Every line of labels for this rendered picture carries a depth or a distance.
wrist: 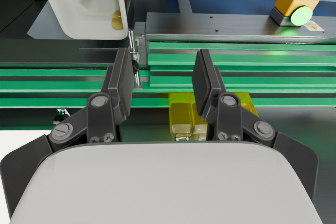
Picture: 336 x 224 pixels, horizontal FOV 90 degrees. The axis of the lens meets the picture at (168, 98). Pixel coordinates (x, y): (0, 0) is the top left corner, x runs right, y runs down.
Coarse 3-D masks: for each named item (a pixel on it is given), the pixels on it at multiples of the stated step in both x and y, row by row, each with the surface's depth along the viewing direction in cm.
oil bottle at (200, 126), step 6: (192, 96) 47; (192, 102) 45; (192, 108) 44; (192, 114) 43; (198, 120) 42; (204, 120) 42; (198, 126) 41; (204, 126) 41; (198, 132) 40; (204, 132) 40; (198, 138) 41
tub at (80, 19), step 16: (64, 0) 43; (80, 0) 46; (96, 0) 46; (112, 0) 46; (64, 16) 44; (80, 16) 49; (96, 16) 49; (112, 16) 49; (64, 32) 45; (80, 32) 47; (96, 32) 47; (112, 32) 48
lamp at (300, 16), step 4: (296, 8) 44; (300, 8) 43; (304, 8) 42; (308, 8) 42; (292, 12) 44; (296, 12) 43; (300, 12) 43; (304, 12) 42; (308, 12) 42; (292, 16) 44; (296, 16) 43; (300, 16) 43; (304, 16) 43; (308, 16) 43; (292, 20) 45; (296, 20) 44; (300, 20) 43; (304, 20) 43; (308, 20) 44; (296, 24) 45; (300, 24) 45
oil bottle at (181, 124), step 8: (168, 96) 52; (176, 96) 46; (184, 96) 46; (176, 104) 44; (184, 104) 45; (176, 112) 43; (184, 112) 43; (176, 120) 41; (184, 120) 41; (192, 120) 42; (176, 128) 40; (184, 128) 40; (192, 128) 41; (176, 136) 40; (184, 136) 40
